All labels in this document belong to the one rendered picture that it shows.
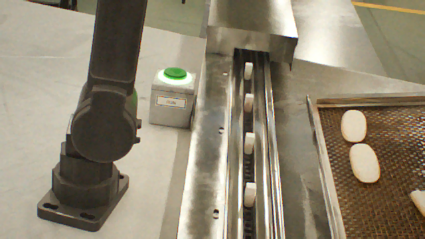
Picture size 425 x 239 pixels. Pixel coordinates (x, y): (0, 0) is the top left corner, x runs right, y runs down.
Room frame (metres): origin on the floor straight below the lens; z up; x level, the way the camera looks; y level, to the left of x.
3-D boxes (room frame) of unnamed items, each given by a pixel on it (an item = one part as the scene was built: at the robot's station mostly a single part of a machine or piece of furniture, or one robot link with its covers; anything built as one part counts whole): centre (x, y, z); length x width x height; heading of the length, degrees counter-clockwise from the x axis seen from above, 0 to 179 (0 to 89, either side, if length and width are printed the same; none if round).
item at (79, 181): (0.72, 0.15, 0.86); 0.12 x 0.09 x 0.08; 169
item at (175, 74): (0.99, 0.07, 0.90); 0.04 x 0.04 x 0.02
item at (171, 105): (0.99, 0.07, 0.84); 0.08 x 0.08 x 0.11; 1
